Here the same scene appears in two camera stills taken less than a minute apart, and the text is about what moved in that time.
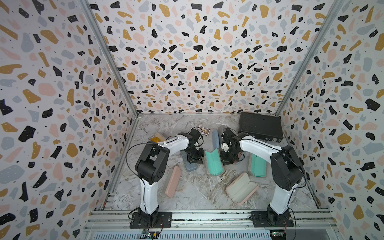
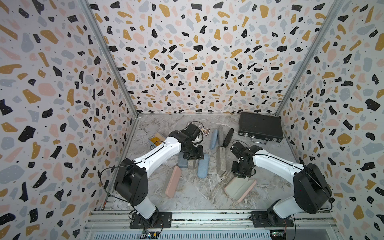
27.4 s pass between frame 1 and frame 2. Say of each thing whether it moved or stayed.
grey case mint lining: moved
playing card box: stayed
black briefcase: stayed
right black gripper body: moved
